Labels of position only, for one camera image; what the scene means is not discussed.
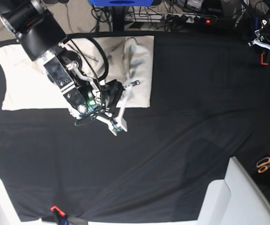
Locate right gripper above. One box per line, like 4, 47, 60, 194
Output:
97, 80, 140, 136

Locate white T-shirt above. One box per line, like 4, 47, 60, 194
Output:
0, 36, 154, 111

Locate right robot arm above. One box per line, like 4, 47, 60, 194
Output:
0, 0, 139, 135

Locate red black tool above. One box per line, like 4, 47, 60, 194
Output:
260, 51, 270, 66

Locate black table cloth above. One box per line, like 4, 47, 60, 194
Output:
0, 32, 270, 223

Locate white power strip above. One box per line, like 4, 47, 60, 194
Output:
125, 12, 198, 23

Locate blue plastic box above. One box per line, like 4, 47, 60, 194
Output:
89, 0, 154, 7

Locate red clip on cloth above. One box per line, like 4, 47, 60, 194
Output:
50, 205, 65, 217

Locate white chair right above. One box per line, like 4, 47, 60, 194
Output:
196, 157, 270, 225

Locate orange handled scissors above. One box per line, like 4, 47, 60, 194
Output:
256, 157, 270, 173

